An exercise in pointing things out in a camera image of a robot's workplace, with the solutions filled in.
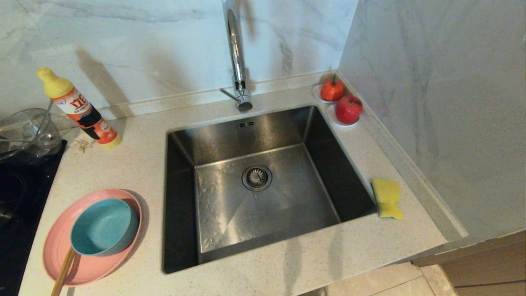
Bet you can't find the crumpled white tissue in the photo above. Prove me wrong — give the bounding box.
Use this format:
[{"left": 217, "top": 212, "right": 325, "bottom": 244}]
[{"left": 68, "top": 136, "right": 96, "bottom": 156}]

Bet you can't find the thin metal spoon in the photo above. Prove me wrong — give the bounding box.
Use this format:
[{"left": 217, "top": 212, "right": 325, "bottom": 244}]
[{"left": 36, "top": 100, "right": 55, "bottom": 138}]

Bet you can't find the teal bowl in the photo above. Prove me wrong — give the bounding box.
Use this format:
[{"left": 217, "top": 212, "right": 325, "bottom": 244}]
[{"left": 70, "top": 199, "right": 139, "bottom": 257}]

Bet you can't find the chrome gooseneck faucet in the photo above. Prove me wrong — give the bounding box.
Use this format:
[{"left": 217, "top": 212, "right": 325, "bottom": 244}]
[{"left": 220, "top": 0, "right": 254, "bottom": 112}]

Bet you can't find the black induction cooktop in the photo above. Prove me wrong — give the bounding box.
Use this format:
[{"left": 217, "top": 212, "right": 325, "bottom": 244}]
[{"left": 0, "top": 140, "right": 68, "bottom": 296}]

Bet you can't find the light wooden cabinet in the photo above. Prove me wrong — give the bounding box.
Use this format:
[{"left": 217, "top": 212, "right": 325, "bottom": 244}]
[{"left": 411, "top": 230, "right": 526, "bottom": 296}]

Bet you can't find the small white dish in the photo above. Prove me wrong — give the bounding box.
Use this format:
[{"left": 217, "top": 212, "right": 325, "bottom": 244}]
[
  {"left": 312, "top": 83, "right": 346, "bottom": 104},
  {"left": 327, "top": 104, "right": 361, "bottom": 128}
]

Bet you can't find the orange dish soap bottle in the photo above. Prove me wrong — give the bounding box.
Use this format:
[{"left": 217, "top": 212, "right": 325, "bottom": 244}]
[{"left": 36, "top": 67, "right": 122, "bottom": 149}]

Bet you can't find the clear glass bowl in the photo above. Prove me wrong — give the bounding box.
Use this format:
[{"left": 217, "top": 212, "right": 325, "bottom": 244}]
[{"left": 0, "top": 108, "right": 53, "bottom": 162}]

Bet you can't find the red toy tomato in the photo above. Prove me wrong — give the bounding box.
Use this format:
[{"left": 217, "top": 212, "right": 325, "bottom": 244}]
[{"left": 320, "top": 74, "right": 345, "bottom": 102}]

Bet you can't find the pink plate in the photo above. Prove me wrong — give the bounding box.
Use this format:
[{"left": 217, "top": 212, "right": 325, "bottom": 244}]
[{"left": 43, "top": 189, "right": 143, "bottom": 287}]

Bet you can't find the red toy apple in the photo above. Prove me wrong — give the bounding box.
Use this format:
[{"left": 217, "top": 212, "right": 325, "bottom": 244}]
[{"left": 335, "top": 95, "right": 364, "bottom": 125}]

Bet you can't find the stainless steel sink basin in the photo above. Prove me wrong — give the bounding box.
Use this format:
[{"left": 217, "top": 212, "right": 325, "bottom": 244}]
[{"left": 162, "top": 105, "right": 378, "bottom": 275}]

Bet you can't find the round metal drain strainer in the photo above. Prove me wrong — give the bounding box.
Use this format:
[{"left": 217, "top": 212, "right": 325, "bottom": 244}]
[{"left": 242, "top": 164, "right": 273, "bottom": 192}]

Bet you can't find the yellow sponge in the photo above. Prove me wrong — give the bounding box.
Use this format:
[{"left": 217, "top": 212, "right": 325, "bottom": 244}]
[{"left": 371, "top": 178, "right": 404, "bottom": 220}]

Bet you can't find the clear glass cup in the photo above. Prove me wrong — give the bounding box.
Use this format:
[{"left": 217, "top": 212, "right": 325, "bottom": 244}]
[{"left": 23, "top": 113, "right": 62, "bottom": 157}]

